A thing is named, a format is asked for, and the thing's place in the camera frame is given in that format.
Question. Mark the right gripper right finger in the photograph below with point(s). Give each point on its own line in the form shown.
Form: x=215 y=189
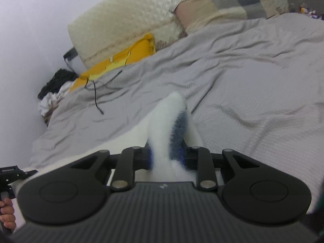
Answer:
x=199 y=159

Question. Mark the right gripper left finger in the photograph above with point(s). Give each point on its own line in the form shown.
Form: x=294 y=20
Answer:
x=126 y=164

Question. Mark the white blue striped sweater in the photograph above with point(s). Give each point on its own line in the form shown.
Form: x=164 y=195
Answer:
x=163 y=133

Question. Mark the white clothes pile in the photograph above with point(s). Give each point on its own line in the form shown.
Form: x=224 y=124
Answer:
x=51 y=100

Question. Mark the black clothes pile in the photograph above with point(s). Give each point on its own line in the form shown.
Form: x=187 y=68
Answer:
x=55 y=83

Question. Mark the person left hand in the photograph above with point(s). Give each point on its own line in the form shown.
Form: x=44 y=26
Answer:
x=7 y=214

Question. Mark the brown bedside box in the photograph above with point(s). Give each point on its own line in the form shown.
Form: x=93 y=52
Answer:
x=47 y=117

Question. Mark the yellow pillow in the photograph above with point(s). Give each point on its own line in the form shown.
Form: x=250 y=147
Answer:
x=141 y=49

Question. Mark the green garment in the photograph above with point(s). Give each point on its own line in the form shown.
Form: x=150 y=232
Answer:
x=320 y=202

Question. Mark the cream quilted headboard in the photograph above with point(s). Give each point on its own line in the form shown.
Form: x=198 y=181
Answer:
x=113 y=25

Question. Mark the plaid pillow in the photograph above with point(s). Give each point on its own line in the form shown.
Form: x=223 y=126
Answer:
x=196 y=14

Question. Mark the bedside clutter items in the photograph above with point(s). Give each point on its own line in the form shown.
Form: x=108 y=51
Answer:
x=304 y=9

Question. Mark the black wall socket strip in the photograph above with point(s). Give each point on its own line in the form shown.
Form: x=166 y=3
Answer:
x=71 y=54

